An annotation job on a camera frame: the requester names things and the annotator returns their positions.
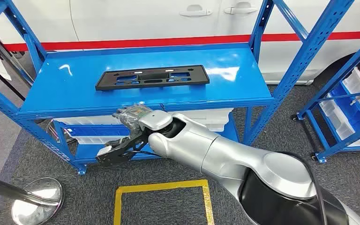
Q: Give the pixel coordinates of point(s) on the chrome stanchion post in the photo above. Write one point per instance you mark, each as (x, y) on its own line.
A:
(37, 205)

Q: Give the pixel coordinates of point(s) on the black plastic plate holder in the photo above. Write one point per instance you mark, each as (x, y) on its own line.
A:
(105, 82)

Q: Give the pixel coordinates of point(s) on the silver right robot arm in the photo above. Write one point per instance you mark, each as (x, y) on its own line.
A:
(229, 155)

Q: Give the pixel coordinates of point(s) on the blue metal shelf rack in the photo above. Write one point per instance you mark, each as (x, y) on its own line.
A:
(74, 77)
(338, 80)

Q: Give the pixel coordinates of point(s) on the thin black stanchion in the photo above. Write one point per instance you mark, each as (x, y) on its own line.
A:
(6, 82)

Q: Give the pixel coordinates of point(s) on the long red barrier belt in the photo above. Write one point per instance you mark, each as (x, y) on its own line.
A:
(167, 40)

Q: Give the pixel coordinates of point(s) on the white car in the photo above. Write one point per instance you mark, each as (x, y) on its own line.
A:
(136, 18)

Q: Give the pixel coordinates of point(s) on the blue plastic bin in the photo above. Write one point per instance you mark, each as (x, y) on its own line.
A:
(358, 119)
(99, 131)

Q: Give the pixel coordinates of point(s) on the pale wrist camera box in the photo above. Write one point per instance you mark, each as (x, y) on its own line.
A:
(105, 151)

